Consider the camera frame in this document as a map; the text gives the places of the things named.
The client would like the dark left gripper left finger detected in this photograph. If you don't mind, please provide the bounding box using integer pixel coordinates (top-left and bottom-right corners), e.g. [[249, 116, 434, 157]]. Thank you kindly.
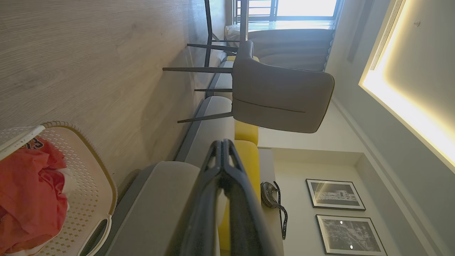
[[180, 140, 229, 256]]

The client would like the black framed monochrome picture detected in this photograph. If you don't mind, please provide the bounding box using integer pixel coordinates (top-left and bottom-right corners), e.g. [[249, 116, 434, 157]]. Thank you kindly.
[[305, 178, 366, 212], [315, 214, 388, 256]]

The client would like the cream perforated plastic laundry basket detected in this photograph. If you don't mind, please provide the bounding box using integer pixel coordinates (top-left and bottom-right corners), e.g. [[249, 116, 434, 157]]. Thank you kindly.
[[0, 121, 118, 256]]

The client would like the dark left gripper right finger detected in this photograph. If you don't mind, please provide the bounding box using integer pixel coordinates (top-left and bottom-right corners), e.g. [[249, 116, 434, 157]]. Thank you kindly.
[[223, 139, 278, 256]]

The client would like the grey chair with black legs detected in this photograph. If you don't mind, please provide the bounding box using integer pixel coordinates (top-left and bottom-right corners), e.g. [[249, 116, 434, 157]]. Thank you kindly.
[[162, 40, 335, 134]]

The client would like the small yellow sofa cushion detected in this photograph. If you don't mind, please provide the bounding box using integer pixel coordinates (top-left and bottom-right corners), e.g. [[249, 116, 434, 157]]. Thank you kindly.
[[234, 120, 259, 146]]

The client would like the table with black legs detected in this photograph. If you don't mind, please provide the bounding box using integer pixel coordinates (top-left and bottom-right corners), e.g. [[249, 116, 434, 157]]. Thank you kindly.
[[204, 0, 249, 68]]

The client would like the grey fabric sofa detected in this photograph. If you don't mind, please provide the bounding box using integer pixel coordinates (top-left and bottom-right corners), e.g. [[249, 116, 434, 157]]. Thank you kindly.
[[103, 59, 236, 256]]

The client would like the black handbag with strap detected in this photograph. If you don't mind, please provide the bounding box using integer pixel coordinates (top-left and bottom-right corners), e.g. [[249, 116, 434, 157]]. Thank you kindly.
[[260, 181, 288, 240]]

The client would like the black window railing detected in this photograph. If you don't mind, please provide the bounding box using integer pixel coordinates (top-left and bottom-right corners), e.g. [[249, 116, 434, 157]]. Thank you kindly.
[[233, 0, 339, 24]]

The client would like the grey window curtain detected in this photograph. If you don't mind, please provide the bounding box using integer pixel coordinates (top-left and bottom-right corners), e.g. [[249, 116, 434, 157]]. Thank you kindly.
[[248, 28, 336, 72]]

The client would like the white ceiling air vent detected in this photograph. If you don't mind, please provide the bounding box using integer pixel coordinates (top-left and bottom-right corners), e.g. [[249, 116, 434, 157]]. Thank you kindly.
[[369, 0, 406, 71]]

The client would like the red sports jersey garment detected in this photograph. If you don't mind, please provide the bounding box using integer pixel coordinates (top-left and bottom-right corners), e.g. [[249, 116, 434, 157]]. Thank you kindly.
[[0, 137, 69, 255]]

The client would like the large yellow sofa cushion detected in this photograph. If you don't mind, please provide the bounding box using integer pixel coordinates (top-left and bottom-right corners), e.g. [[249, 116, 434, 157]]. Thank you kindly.
[[218, 140, 262, 256]]

